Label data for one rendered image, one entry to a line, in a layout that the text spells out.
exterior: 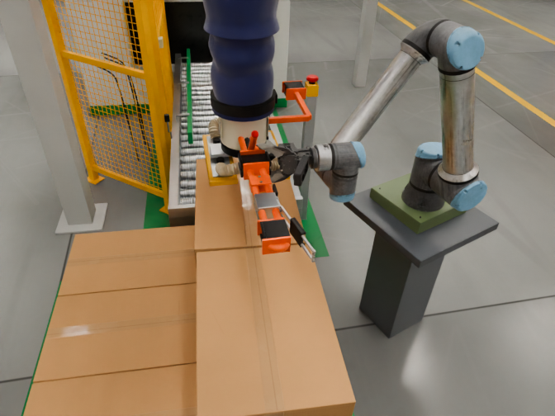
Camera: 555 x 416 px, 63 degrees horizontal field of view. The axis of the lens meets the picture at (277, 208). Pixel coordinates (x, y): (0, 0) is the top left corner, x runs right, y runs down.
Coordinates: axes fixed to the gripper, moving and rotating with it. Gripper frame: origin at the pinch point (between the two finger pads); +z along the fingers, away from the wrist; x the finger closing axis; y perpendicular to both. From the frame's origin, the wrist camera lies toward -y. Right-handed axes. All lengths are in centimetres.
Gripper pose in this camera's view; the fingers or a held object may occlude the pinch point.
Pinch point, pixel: (256, 166)
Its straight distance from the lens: 145.4
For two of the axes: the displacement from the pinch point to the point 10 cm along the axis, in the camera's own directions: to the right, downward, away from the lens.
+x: 0.3, -7.9, -6.1
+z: -9.8, 1.0, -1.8
